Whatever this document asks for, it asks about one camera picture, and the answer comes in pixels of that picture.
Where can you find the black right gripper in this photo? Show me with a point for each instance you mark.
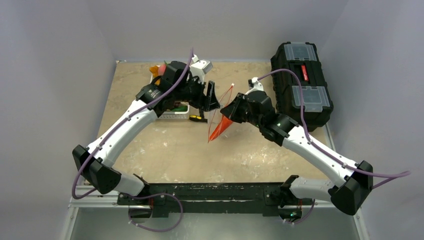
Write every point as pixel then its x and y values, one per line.
pixel 240 108

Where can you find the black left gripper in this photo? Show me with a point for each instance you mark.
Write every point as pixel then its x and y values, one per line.
pixel 208 103

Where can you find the orange toy carrot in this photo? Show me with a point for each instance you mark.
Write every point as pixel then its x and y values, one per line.
pixel 222 126

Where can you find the clear zip top bag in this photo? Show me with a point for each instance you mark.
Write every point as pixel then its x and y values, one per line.
pixel 225 97

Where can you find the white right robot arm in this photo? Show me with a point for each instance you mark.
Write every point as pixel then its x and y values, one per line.
pixel 348 182

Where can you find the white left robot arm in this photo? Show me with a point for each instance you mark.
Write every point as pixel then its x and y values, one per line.
pixel 178 82

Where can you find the yellow black screwdriver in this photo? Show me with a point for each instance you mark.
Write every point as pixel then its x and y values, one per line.
pixel 198 118

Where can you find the white plastic basket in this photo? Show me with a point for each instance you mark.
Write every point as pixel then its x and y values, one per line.
pixel 171 115

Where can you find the green toy cucumber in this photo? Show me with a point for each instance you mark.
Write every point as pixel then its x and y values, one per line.
pixel 180 108

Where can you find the pink toy peach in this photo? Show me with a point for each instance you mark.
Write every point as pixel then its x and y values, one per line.
pixel 162 68

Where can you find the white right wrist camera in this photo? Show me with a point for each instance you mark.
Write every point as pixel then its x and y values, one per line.
pixel 254 84

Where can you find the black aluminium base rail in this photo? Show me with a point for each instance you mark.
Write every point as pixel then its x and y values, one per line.
pixel 267 199

